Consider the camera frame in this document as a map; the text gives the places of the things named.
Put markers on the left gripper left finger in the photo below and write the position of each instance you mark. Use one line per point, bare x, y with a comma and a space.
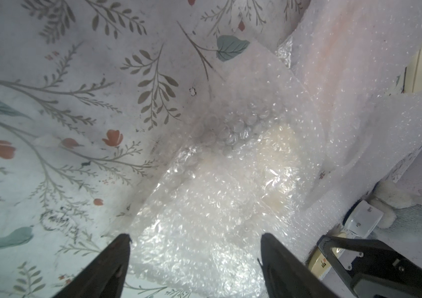
105, 276

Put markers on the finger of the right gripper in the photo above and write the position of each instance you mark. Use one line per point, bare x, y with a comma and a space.
378, 271

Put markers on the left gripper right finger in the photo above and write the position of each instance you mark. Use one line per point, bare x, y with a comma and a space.
285, 276

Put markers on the cream dinner plate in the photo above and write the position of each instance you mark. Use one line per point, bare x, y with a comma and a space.
319, 265

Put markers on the bubble wrap sheet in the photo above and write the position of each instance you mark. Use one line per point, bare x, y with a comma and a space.
398, 133

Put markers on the pink plate in bubble wrap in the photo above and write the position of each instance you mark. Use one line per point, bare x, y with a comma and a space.
347, 55

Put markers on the small white round clock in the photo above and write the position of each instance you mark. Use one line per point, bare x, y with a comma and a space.
362, 219

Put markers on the grey raccoon plush toy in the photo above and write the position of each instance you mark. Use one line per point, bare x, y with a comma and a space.
402, 213

